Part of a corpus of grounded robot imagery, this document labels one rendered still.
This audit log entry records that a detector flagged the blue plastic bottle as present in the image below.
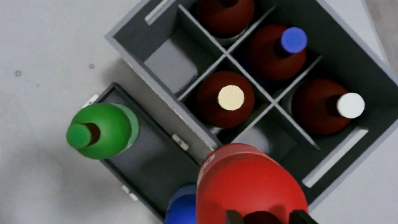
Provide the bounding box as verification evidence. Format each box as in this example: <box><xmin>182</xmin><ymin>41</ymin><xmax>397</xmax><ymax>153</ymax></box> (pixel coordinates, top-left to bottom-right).
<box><xmin>163</xmin><ymin>183</ymin><xmax>197</xmax><ymax>224</ymax></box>

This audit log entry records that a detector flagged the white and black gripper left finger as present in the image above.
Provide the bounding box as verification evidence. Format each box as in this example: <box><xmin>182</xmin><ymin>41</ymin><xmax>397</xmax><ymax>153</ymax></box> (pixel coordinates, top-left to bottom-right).
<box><xmin>225</xmin><ymin>209</ymin><xmax>244</xmax><ymax>224</ymax></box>

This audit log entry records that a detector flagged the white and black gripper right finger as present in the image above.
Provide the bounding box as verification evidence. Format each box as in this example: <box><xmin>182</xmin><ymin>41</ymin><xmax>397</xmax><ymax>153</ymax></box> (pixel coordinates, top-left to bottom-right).
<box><xmin>289</xmin><ymin>209</ymin><xmax>319</xmax><ymax>224</ymax></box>

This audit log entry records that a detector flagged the green bottle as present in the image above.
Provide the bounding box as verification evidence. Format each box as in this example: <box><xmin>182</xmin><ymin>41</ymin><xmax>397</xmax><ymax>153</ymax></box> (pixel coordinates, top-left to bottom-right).
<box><xmin>65</xmin><ymin>103</ymin><xmax>140</xmax><ymax>160</ymax></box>

